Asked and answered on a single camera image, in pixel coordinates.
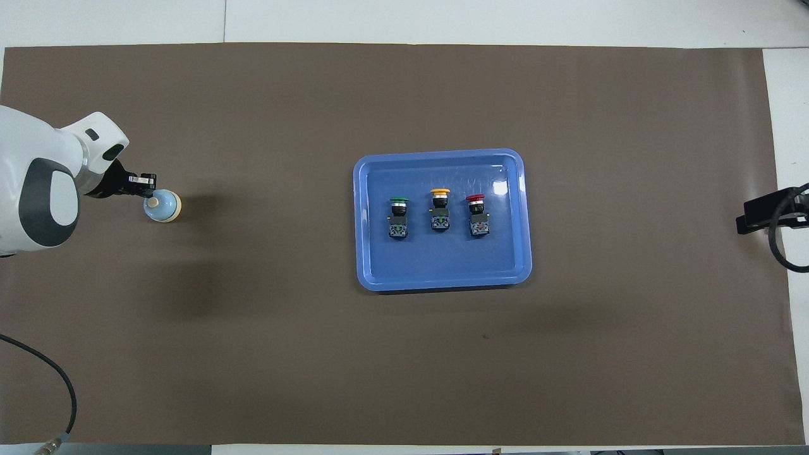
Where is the light blue call bell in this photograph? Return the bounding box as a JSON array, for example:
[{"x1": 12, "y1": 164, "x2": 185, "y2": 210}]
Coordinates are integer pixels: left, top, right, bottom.
[{"x1": 144, "y1": 190, "x2": 183, "y2": 223}]

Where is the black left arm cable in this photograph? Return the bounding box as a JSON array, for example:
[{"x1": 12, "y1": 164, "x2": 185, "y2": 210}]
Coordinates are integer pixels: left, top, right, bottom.
[{"x1": 0, "y1": 334, "x2": 78, "y2": 455}]

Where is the blue plastic tray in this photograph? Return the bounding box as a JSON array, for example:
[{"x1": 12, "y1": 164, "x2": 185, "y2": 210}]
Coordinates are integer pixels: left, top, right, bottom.
[{"x1": 353, "y1": 149, "x2": 533, "y2": 293}]

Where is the brown table mat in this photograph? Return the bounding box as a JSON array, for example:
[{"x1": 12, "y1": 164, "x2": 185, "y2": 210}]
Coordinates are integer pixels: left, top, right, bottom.
[{"x1": 0, "y1": 43, "x2": 806, "y2": 446}]

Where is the yellow push button switch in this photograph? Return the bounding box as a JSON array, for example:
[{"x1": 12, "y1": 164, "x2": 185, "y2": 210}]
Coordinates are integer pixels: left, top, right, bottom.
[{"x1": 429, "y1": 188, "x2": 451, "y2": 232}]

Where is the red push button switch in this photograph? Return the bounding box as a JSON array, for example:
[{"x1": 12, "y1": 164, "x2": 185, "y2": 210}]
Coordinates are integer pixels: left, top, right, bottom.
[{"x1": 465, "y1": 194, "x2": 490, "y2": 238}]

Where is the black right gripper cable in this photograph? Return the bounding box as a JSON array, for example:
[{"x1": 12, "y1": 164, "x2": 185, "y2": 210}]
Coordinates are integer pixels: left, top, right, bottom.
[{"x1": 767, "y1": 183, "x2": 809, "y2": 274}]

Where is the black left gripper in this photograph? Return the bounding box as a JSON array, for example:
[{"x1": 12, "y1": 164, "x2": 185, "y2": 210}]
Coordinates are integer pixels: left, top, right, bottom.
[{"x1": 88, "y1": 159, "x2": 157, "y2": 199}]

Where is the green push button switch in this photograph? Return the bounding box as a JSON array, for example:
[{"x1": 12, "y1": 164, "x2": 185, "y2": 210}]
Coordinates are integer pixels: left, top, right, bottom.
[{"x1": 387, "y1": 197, "x2": 410, "y2": 241}]

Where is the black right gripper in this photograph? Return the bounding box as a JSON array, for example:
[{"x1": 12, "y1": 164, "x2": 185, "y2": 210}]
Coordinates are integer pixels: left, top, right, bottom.
[{"x1": 736, "y1": 188, "x2": 809, "y2": 236}]

